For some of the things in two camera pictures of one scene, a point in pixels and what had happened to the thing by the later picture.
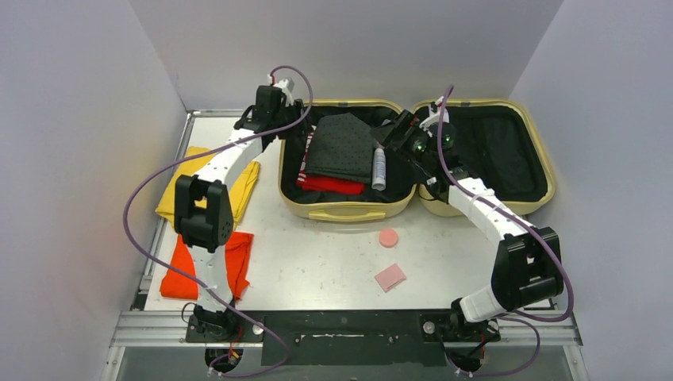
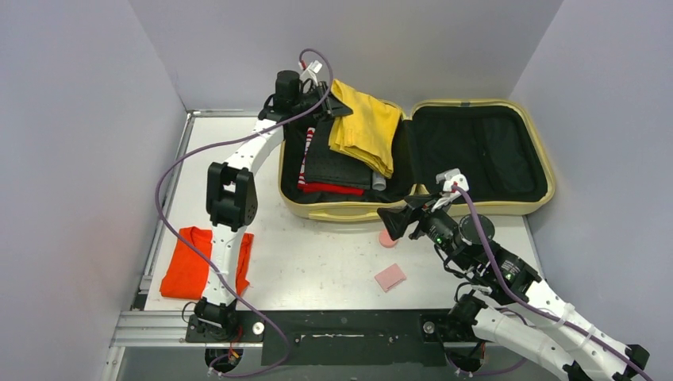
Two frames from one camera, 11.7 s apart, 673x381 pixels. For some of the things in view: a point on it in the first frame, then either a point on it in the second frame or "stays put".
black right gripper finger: [398, 135] → [398, 220]
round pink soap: [388, 237] stays put
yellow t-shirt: [240, 186] → [368, 132]
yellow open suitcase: [505, 152] stays put
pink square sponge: [390, 277] stays put
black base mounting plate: [337, 337] stays put
